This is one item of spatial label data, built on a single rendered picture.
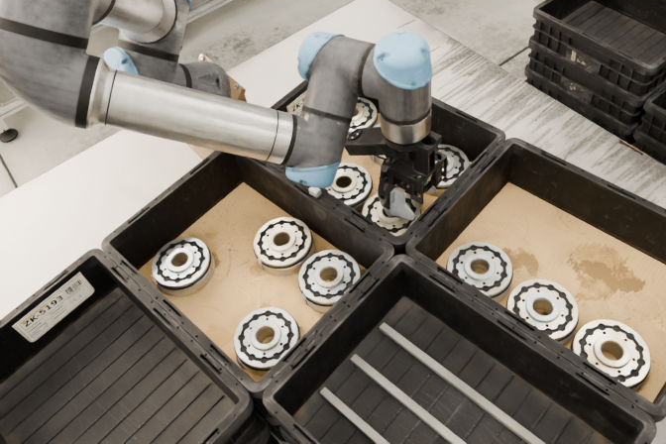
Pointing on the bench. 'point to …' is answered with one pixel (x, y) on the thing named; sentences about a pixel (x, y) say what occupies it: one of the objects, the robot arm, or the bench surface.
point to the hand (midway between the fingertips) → (399, 203)
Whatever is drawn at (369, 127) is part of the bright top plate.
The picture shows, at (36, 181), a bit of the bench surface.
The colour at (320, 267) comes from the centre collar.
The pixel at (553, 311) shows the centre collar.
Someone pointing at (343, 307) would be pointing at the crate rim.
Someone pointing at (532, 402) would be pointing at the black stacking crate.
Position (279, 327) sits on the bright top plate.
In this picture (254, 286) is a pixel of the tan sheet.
